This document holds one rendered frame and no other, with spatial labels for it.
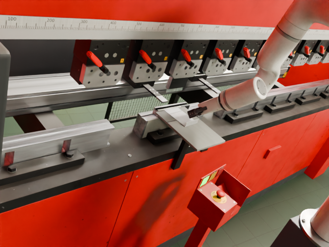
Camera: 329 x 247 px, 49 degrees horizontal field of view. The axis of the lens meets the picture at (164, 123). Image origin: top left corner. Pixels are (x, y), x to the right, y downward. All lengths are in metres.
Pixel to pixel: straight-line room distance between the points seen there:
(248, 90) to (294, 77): 2.35
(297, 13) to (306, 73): 2.39
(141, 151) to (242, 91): 0.47
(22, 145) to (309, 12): 0.97
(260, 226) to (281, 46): 1.84
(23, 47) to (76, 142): 0.54
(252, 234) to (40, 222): 1.74
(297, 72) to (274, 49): 2.38
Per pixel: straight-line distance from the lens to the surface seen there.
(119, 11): 1.11
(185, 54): 1.34
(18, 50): 1.67
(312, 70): 3.55
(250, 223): 2.81
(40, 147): 1.26
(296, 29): 1.21
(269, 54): 1.24
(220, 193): 1.55
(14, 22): 0.98
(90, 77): 1.16
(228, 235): 2.62
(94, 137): 1.36
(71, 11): 1.03
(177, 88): 1.55
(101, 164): 1.35
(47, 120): 1.51
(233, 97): 1.33
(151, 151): 1.49
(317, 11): 1.18
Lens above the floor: 1.74
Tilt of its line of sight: 31 degrees down
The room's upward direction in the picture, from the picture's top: 21 degrees clockwise
